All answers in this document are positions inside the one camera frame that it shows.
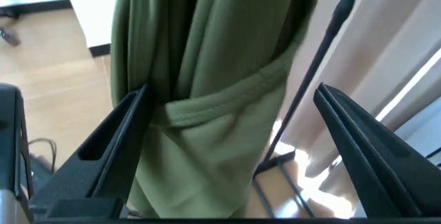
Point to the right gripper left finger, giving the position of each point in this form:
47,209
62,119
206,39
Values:
69,189

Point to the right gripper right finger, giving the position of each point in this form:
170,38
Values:
389,182

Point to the green garment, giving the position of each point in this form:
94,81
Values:
224,45

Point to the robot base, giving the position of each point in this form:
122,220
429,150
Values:
8,141

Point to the black clothes rack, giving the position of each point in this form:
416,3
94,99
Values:
337,13

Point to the beige curtain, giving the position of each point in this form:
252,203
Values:
379,45

